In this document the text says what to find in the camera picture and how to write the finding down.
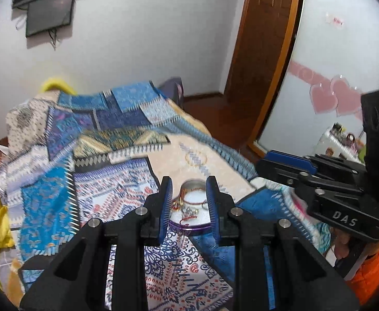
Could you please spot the small items on cabinet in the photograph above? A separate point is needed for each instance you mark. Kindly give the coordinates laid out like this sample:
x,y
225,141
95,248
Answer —
x,y
346,136

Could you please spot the white sliding wardrobe door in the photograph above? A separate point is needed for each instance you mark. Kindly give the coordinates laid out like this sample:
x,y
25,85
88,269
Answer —
x,y
338,48

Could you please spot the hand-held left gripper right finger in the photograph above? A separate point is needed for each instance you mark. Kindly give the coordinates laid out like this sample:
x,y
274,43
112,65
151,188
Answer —
x,y
213,210

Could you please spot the small black wall monitor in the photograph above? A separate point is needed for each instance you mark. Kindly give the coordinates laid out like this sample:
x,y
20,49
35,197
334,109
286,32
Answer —
x,y
48,14

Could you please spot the dark purple bag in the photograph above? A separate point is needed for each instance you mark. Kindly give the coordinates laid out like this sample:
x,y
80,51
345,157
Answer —
x,y
173,90

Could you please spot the white cabinet with stickers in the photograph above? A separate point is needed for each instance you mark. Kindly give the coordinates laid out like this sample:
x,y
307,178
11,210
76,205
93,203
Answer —
x,y
327,145

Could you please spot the blue patchwork blanket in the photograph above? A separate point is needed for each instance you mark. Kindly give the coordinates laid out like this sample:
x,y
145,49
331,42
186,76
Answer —
x,y
111,168

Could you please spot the yellow object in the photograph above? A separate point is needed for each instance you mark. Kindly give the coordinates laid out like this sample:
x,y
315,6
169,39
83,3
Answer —
x,y
56,84

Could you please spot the person's right hand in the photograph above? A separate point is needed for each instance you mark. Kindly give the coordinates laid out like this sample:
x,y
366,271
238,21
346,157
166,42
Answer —
x,y
340,247

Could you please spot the purple heart-shaped tin box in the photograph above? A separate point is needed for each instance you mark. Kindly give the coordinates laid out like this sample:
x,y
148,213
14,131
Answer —
x,y
194,230

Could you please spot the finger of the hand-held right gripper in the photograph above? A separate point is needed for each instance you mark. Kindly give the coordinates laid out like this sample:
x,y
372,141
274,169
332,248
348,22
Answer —
x,y
277,171
293,162

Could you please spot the brown wooden door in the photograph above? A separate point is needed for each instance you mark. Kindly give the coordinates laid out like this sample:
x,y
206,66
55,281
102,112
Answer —
x,y
260,39

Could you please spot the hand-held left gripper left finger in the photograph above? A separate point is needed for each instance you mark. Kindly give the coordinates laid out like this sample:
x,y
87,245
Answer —
x,y
165,207

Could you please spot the pink heart stickers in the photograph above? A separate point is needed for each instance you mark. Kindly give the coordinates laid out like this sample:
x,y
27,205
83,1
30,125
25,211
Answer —
x,y
338,95

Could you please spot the paper note with red print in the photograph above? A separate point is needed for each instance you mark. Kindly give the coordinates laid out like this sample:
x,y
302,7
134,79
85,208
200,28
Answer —
x,y
334,21

